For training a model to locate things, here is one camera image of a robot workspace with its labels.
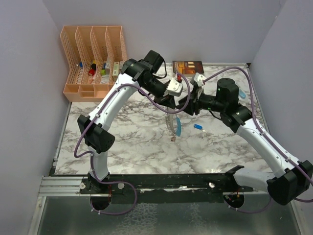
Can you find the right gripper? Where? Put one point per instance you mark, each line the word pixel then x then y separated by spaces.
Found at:
pixel 194 107

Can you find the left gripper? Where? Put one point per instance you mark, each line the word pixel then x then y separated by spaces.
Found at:
pixel 167 100

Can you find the metal keyring holder blue handle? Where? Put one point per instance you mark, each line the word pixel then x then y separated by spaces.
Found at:
pixel 173 124

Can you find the blue key tag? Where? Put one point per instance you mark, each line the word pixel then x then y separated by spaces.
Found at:
pixel 199 127

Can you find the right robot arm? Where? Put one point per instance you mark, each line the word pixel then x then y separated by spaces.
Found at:
pixel 289 176

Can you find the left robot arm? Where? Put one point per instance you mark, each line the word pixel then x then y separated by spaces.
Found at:
pixel 94 127

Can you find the brown book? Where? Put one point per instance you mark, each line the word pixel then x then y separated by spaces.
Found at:
pixel 188 68

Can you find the blue packaged toothbrush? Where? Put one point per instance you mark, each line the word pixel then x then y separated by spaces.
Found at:
pixel 242 94

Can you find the green white box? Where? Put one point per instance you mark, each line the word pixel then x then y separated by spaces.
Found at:
pixel 116 70

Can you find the red round bottle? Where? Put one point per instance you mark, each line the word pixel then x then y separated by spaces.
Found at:
pixel 91 72

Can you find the orange plastic file organizer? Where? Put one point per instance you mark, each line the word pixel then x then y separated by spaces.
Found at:
pixel 91 47

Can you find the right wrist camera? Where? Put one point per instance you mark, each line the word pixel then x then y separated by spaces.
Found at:
pixel 198 79

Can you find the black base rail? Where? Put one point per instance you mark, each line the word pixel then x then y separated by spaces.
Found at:
pixel 148 188

